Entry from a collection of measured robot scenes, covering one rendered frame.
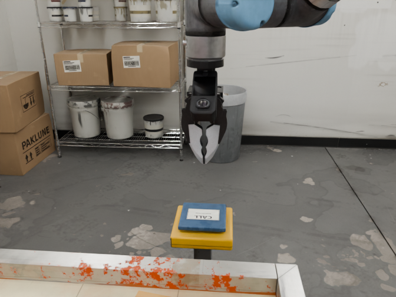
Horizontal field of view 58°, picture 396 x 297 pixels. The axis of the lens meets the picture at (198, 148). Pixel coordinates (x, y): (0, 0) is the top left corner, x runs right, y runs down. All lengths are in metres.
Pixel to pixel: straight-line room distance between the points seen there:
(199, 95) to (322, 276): 1.71
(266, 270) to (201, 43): 0.40
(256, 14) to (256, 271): 0.41
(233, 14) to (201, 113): 0.17
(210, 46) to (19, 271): 0.51
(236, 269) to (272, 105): 3.17
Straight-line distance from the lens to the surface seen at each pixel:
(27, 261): 0.71
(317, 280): 2.18
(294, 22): 0.65
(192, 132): 0.71
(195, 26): 0.66
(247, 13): 0.56
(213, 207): 0.83
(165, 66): 3.17
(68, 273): 0.68
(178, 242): 0.77
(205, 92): 0.65
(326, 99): 3.82
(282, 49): 3.63
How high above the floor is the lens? 1.40
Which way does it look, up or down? 22 degrees down
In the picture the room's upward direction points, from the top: straight up
